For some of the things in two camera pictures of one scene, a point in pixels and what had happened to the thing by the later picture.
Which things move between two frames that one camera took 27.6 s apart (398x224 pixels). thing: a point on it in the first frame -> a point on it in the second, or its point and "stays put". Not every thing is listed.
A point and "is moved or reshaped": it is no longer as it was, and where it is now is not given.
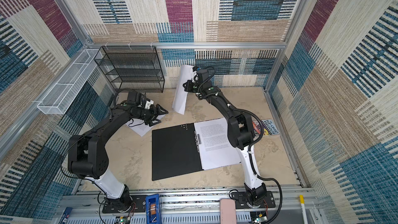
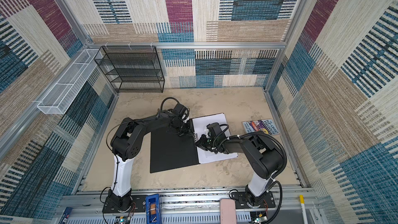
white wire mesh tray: [66, 91] stays put
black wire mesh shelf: [131, 68] stays put
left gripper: [153, 111] -> [188, 131]
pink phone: [227, 211] stays put
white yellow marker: [302, 203] stays put
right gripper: [188, 88] -> [201, 143]
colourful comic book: [269, 126] stays put
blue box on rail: [153, 215] stays put
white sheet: [139, 126] is moved or reshaped
